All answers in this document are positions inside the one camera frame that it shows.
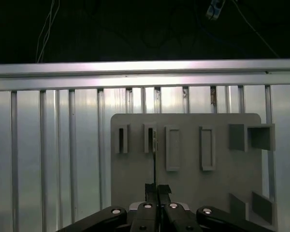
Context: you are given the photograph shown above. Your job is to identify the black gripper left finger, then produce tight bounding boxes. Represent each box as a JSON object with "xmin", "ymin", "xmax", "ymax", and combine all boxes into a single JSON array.
[{"xmin": 60, "ymin": 183, "xmax": 159, "ymax": 232}]

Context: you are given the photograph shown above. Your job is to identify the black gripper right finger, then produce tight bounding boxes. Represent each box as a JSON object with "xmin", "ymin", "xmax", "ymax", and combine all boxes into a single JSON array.
[{"xmin": 158, "ymin": 184, "xmax": 269, "ymax": 232}]

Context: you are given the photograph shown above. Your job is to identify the grey parts rack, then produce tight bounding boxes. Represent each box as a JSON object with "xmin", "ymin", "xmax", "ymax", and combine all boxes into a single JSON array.
[{"xmin": 110, "ymin": 113, "xmax": 278, "ymax": 232}]

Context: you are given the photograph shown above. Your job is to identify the white blue power strip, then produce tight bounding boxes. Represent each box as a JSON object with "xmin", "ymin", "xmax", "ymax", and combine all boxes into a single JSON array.
[{"xmin": 205, "ymin": 0, "xmax": 225, "ymax": 21}]

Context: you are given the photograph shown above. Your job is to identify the thin white cable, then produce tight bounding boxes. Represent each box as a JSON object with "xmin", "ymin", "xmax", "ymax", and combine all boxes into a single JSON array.
[
  {"xmin": 232, "ymin": 0, "xmax": 281, "ymax": 59},
  {"xmin": 35, "ymin": 0, "xmax": 61, "ymax": 62}
]

